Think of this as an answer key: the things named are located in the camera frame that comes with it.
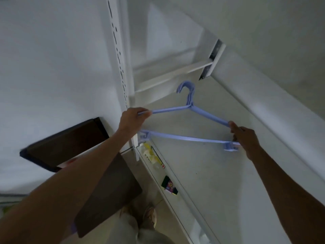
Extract person's left hand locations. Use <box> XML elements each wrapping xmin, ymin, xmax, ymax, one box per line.
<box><xmin>118</xmin><ymin>107</ymin><xmax>153</xmax><ymax>144</ymax></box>

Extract clear bottle with yellow label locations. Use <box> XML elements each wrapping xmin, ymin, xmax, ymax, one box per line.
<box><xmin>139</xmin><ymin>142</ymin><xmax>166</xmax><ymax>170</ymax></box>

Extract person's right hand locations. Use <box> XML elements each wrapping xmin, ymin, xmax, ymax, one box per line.
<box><xmin>228</xmin><ymin>121</ymin><xmax>262</xmax><ymax>161</ymax></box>

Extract dark rectangular tray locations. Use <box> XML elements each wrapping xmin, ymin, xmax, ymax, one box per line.
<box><xmin>19</xmin><ymin>117</ymin><xmax>110</xmax><ymax>173</ymax></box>

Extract white slotted shelf upright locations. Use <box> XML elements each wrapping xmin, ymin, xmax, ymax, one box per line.
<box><xmin>106</xmin><ymin>0</ymin><xmax>135</xmax><ymax>113</ymax></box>

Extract person's left forearm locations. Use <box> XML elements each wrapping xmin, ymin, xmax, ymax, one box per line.
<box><xmin>0</xmin><ymin>129</ymin><xmax>134</xmax><ymax>244</ymax></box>

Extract person's right forearm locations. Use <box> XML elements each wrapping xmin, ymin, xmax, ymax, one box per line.
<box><xmin>247</xmin><ymin>147</ymin><xmax>325</xmax><ymax>244</ymax></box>

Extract white shelf support bar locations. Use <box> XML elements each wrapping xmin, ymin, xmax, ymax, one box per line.
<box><xmin>133</xmin><ymin>58</ymin><xmax>214</xmax><ymax>93</ymax></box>

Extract dark colourful packet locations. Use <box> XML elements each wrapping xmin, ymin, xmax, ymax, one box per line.
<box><xmin>161</xmin><ymin>175</ymin><xmax>179</xmax><ymax>196</ymax></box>

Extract blue plastic clothes hanger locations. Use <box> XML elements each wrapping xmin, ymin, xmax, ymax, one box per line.
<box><xmin>138</xmin><ymin>80</ymin><xmax>241</xmax><ymax>152</ymax></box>

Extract person's beige shoe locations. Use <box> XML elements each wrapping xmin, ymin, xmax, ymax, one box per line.
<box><xmin>142</xmin><ymin>205</ymin><xmax>158</xmax><ymax>229</ymax></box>

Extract grey metal bracket plate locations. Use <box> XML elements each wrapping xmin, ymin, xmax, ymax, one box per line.
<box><xmin>199</xmin><ymin>39</ymin><xmax>226</xmax><ymax>80</ymax></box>

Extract dark brown board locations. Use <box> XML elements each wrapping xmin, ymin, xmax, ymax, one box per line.
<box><xmin>73</xmin><ymin>152</ymin><xmax>143</xmax><ymax>239</ymax></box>

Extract white shelf board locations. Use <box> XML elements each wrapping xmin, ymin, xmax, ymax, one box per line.
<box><xmin>135</xmin><ymin>140</ymin><xmax>222</xmax><ymax>244</ymax></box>

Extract white shelf beam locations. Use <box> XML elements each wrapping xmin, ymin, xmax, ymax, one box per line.
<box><xmin>210</xmin><ymin>45</ymin><xmax>325</xmax><ymax>182</ymax></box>

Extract person's grey trousers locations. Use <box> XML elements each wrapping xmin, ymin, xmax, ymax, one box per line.
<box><xmin>106</xmin><ymin>213</ymin><xmax>176</xmax><ymax>244</ymax></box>

